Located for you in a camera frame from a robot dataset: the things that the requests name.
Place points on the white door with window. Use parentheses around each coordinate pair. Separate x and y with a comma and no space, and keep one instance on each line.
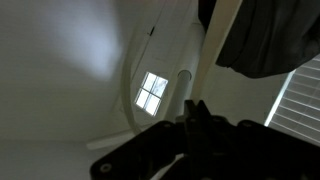
(151,93)

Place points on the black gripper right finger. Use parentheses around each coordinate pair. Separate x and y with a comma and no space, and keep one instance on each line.
(203,113)

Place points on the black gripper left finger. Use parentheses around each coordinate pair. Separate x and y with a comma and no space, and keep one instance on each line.
(190,111)

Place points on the dark grey jacket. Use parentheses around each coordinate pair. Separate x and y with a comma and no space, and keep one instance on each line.
(266,36)

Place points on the wide white window blind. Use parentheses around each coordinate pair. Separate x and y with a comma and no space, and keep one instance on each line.
(300,106)

